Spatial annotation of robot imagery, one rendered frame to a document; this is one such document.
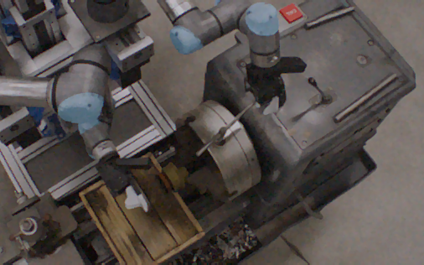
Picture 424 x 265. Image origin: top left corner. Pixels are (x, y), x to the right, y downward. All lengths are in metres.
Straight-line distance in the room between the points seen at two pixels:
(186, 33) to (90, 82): 0.33
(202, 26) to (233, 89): 0.43
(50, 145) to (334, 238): 1.55
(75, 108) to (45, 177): 1.29
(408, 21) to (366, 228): 1.47
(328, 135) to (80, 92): 0.74
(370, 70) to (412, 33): 1.87
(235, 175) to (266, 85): 0.35
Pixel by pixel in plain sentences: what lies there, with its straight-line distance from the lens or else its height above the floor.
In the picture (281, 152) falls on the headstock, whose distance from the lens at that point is 1.57.
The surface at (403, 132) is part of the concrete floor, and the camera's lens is 3.20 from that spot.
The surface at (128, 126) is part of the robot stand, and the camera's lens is 2.71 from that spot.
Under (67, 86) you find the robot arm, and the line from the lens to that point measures 1.43.
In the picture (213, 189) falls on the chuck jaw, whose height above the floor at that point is 1.12.
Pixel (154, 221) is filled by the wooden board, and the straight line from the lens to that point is 1.84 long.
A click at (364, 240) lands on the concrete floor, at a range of 2.90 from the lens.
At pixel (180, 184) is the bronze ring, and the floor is 1.10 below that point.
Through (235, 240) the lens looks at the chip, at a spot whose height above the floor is 0.56.
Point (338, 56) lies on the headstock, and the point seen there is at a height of 1.26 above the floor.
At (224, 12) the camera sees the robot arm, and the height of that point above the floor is 1.65.
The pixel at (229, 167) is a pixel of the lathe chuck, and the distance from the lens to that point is 1.56.
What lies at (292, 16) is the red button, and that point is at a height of 1.27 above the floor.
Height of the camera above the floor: 2.67
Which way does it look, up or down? 66 degrees down
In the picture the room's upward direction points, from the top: 10 degrees clockwise
